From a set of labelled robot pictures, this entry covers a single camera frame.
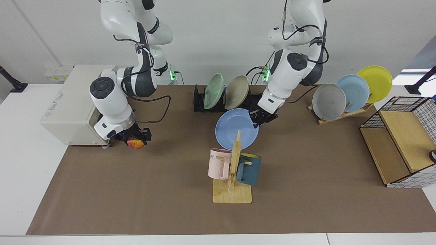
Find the red yellow apple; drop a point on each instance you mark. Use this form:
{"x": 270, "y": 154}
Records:
{"x": 136, "y": 144}

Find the beige plate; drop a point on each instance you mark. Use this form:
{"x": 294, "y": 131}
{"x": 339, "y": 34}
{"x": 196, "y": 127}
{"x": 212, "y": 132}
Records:
{"x": 236, "y": 92}

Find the green plate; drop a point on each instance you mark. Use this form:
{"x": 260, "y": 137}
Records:
{"x": 214, "y": 91}

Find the wooden plate rack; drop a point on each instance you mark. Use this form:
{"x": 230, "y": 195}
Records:
{"x": 327, "y": 119}

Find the black dish rack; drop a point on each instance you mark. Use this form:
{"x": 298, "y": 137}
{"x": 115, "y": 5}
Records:
{"x": 197, "y": 102}

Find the grey plate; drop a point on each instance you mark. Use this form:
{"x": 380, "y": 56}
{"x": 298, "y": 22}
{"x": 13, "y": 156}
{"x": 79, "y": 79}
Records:
{"x": 328, "y": 102}

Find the light blue plate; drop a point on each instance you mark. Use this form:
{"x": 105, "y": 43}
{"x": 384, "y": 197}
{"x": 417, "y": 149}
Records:
{"x": 354, "y": 92}

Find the yellow plate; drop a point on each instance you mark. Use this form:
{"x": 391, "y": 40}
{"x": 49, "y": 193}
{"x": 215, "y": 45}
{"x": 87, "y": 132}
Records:
{"x": 376, "y": 83}

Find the dark blue cup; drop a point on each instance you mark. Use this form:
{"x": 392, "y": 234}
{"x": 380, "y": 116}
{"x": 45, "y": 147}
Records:
{"x": 250, "y": 170}

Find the pink cup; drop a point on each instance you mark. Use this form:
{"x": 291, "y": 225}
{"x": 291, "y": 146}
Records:
{"x": 216, "y": 165}

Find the brown table cloth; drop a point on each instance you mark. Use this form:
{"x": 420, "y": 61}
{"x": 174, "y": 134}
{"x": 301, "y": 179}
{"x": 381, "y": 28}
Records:
{"x": 136, "y": 190}

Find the pale toaster oven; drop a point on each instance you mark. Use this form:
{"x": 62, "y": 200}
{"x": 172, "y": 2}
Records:
{"x": 68, "y": 109}

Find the wooden cup stand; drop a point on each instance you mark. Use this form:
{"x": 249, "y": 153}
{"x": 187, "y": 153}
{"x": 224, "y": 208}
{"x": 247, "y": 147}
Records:
{"x": 231, "y": 195}

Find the black stand pole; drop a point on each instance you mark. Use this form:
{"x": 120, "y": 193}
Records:
{"x": 414, "y": 89}
{"x": 15, "y": 86}

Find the white wall socket box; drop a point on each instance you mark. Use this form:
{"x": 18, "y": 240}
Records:
{"x": 56, "y": 73}

